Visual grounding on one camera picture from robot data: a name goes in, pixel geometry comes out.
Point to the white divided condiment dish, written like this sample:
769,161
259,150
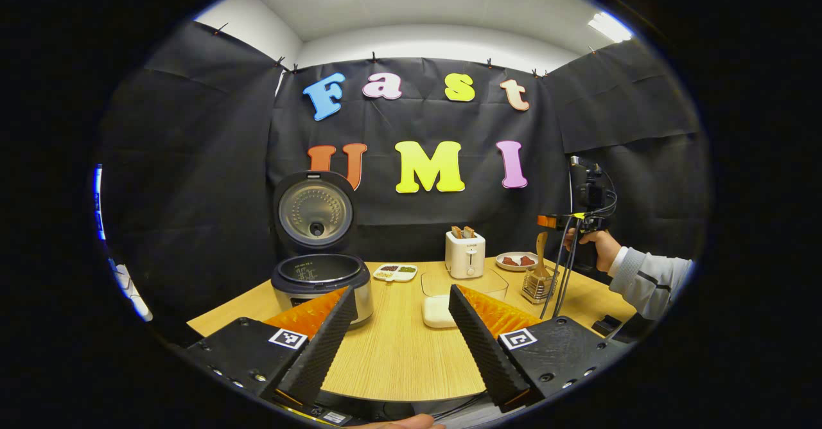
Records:
395,273

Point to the wooden spoon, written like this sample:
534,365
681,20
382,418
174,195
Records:
541,249

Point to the round white plate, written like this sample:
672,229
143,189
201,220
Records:
517,268

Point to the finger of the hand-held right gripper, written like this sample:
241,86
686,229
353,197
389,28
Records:
552,221

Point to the clear plastic container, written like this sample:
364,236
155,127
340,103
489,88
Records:
475,281

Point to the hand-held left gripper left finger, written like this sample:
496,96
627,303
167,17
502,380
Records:
321,352

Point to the black silver rice cooker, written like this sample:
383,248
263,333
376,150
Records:
314,275

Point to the small black device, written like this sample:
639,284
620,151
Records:
607,325

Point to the computer monitor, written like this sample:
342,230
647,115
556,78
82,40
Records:
97,204

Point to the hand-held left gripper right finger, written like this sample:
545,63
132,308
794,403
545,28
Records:
485,352

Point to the white toaster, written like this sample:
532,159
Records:
463,255

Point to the white side desk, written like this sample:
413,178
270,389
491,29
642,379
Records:
128,294

